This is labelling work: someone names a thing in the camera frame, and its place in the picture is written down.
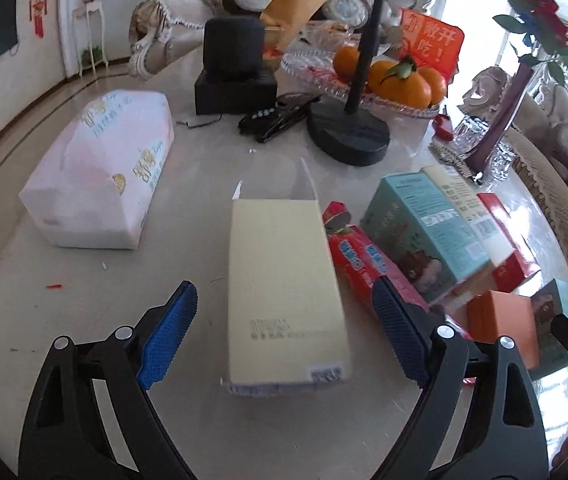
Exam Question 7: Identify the orange small box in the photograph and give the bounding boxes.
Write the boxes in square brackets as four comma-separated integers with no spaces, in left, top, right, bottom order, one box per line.
[466,290,539,370]

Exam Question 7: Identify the red carton box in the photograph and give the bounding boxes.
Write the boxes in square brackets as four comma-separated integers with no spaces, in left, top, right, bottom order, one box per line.
[478,193,541,292]

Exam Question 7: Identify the cream white carton box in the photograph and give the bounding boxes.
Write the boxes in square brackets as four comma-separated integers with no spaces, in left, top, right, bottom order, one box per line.
[421,165,513,270]

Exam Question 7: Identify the red strawberry snack pack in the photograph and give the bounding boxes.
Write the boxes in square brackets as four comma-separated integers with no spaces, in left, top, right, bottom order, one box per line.
[322,202,428,310]

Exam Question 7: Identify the teal carton box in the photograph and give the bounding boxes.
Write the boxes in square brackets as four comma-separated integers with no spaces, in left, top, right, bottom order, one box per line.
[360,172,489,304]

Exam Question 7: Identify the white tissue pack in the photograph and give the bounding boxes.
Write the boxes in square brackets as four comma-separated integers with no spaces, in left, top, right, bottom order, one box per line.
[19,90,174,250]

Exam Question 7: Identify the ornate marble coffee table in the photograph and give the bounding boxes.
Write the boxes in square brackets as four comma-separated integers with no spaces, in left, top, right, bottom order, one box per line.
[0,52,568,479]

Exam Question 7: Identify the black phone stand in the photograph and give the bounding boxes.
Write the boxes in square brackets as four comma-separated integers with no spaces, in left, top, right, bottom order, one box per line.
[307,0,390,167]

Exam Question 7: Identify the orange fruit right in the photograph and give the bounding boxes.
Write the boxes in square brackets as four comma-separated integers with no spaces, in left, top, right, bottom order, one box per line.
[367,60,448,110]

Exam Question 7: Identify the orange fruit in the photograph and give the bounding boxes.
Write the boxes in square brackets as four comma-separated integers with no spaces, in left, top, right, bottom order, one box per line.
[367,60,448,110]
[333,44,360,81]

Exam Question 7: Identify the red rose in vase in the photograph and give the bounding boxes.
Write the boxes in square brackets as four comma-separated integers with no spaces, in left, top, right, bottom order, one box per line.
[464,0,568,176]

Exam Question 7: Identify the red greeting sign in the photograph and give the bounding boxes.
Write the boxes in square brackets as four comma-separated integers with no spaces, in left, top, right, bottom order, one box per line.
[400,9,465,84]

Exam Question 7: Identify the black remote control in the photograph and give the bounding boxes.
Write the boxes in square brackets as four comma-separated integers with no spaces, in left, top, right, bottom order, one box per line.
[238,92,321,143]

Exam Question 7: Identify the black speaker base box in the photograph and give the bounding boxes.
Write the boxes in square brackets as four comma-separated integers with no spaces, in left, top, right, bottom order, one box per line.
[194,67,277,115]

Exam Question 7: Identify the orange fruit left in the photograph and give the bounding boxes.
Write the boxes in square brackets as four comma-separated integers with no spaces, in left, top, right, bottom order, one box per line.
[333,44,360,81]

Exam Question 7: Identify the glass fruit tray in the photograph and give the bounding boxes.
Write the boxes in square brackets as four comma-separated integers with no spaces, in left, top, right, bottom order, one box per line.
[282,44,447,119]

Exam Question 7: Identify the ornate white armchair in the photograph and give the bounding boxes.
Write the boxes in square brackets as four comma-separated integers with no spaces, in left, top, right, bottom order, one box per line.
[127,0,438,82]

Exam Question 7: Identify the black round speaker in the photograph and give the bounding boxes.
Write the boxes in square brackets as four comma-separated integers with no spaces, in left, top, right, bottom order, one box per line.
[203,16,265,80]

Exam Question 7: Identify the white side stand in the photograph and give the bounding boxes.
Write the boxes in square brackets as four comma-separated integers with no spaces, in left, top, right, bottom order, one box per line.
[71,0,109,77]

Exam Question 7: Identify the red chinese knot ornament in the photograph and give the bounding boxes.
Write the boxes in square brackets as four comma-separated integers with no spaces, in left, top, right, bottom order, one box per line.
[29,0,48,39]

